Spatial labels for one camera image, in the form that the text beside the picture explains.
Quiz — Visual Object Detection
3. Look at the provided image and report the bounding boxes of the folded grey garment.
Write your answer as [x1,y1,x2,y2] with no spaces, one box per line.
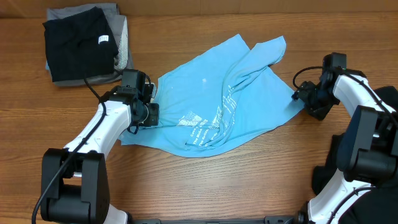
[47,2,133,86]

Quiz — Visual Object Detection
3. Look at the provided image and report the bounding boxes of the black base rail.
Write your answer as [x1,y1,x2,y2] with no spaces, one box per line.
[128,216,295,224]

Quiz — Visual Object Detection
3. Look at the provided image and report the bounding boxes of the folded black garment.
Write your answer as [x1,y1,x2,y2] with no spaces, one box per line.
[43,7,118,82]

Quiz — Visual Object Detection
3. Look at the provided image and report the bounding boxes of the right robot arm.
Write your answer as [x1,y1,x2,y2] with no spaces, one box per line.
[292,68,397,223]

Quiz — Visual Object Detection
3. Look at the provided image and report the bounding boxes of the light blue printed t-shirt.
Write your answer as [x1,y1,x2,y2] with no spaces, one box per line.
[120,35,303,157]

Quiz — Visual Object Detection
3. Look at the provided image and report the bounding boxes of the black crumpled garment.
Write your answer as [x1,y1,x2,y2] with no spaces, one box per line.
[312,85,398,224]

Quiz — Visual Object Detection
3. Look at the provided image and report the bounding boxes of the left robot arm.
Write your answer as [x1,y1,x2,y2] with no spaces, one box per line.
[32,82,159,224]

